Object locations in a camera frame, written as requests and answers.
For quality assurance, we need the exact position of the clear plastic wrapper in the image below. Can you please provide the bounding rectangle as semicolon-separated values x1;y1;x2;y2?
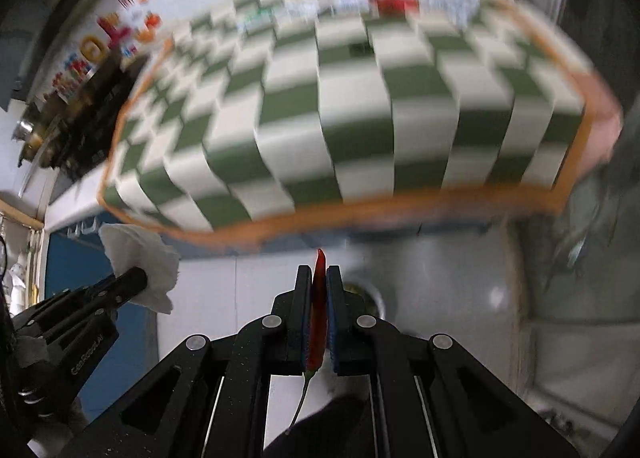
420;0;482;30

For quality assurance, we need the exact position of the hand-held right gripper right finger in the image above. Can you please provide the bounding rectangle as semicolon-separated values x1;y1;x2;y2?
325;265;581;458

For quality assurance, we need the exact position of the dark range hood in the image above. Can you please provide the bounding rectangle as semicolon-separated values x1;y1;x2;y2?
0;0;113;112

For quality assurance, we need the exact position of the grey translucent plastic bag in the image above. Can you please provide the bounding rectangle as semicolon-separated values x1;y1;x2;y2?
517;103;640;444

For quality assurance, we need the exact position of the green white checkered tablecloth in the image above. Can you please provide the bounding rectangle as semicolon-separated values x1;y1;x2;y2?
95;0;626;257

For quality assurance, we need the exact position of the red packet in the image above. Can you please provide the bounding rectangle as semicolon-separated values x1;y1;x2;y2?
372;0;422;18

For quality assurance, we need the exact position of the metal pot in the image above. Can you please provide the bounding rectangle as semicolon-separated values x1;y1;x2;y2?
12;115;41;145

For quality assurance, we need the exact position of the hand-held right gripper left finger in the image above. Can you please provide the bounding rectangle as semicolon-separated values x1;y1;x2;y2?
60;265;315;458

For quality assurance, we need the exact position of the black stove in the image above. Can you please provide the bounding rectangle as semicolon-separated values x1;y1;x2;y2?
34;52;152;180

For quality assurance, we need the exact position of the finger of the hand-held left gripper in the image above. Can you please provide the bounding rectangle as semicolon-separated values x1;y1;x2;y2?
11;267;150;340

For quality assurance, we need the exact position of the white tissue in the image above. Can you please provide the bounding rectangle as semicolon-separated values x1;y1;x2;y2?
98;223;181;315

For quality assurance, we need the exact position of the blue cabinet door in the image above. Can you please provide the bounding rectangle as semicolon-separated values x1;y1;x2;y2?
44;229;157;421

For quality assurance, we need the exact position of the stainless steel sink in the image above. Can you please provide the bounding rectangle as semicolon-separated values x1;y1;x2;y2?
154;221;533;419

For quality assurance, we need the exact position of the red chili pepper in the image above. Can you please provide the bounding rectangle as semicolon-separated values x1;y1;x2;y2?
286;247;329;435

